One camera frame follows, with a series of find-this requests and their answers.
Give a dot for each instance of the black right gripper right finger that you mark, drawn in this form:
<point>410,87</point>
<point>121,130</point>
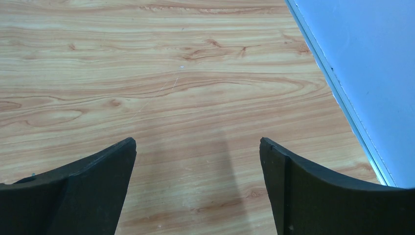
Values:
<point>309,199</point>

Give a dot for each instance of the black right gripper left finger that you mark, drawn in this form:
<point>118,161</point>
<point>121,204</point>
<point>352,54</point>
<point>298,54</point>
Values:
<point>84,197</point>

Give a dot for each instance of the aluminium table edge rail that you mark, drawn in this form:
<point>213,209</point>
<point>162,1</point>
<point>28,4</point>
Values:
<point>382,173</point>

